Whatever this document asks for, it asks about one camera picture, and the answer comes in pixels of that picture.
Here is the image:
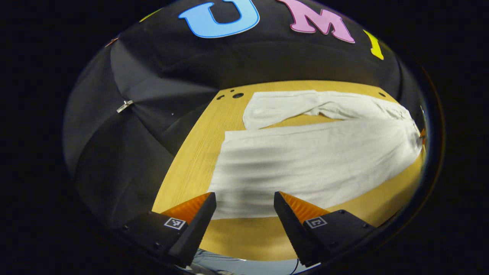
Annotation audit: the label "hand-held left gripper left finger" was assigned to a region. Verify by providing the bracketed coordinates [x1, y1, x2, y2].
[115, 192, 217, 268]

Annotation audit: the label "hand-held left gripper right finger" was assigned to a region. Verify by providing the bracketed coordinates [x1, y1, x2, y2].
[274, 191, 377, 267]

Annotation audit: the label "black backdrop cloth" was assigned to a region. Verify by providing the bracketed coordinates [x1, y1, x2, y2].
[63, 0, 426, 230]

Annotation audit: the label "white jeans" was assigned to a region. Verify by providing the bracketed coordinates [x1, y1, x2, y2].
[207, 90, 424, 220]

